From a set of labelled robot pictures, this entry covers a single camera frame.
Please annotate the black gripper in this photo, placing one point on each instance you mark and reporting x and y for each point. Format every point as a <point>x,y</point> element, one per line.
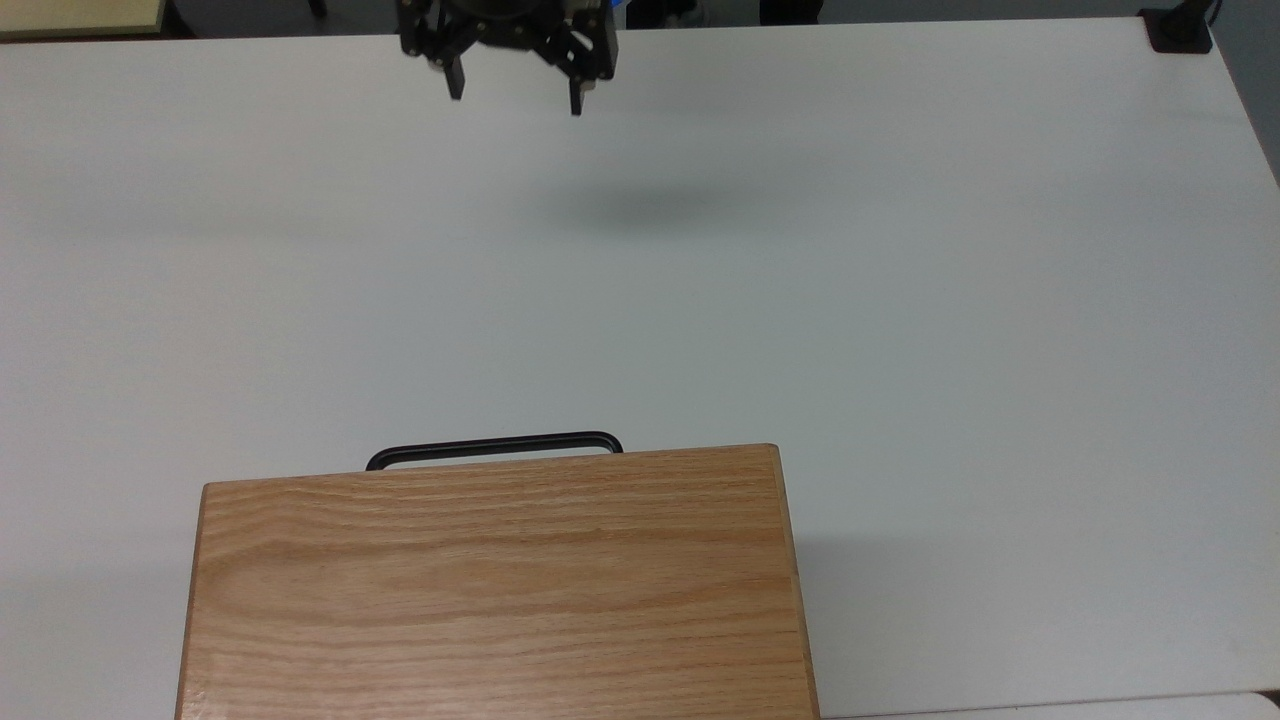
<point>500,22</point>

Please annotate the oak wooden drawer cabinet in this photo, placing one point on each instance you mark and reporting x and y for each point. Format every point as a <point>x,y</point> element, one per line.
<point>500,590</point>

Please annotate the yellowish side table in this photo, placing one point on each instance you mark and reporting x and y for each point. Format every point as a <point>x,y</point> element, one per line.
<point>80,15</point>

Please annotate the black stand base clamp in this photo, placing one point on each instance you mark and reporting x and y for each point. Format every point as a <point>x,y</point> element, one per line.
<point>1178,32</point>

